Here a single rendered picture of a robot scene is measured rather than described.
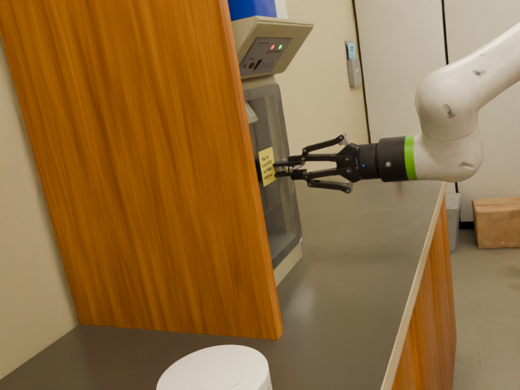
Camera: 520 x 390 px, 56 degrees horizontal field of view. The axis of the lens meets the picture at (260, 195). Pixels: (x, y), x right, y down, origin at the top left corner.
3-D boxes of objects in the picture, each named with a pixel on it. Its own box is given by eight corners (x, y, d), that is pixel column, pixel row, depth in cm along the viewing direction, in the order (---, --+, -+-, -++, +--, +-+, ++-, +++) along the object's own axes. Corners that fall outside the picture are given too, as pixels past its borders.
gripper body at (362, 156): (384, 176, 108) (343, 179, 112) (381, 137, 106) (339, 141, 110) (378, 184, 101) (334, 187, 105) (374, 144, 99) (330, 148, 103)
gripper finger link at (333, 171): (354, 162, 108) (356, 169, 108) (306, 171, 113) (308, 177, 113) (350, 166, 104) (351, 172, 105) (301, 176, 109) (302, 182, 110)
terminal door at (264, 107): (251, 292, 101) (214, 95, 92) (300, 239, 128) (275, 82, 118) (254, 292, 101) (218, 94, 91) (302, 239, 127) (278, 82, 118)
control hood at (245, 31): (209, 84, 91) (198, 28, 88) (275, 73, 119) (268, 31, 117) (265, 75, 86) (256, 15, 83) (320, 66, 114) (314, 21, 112)
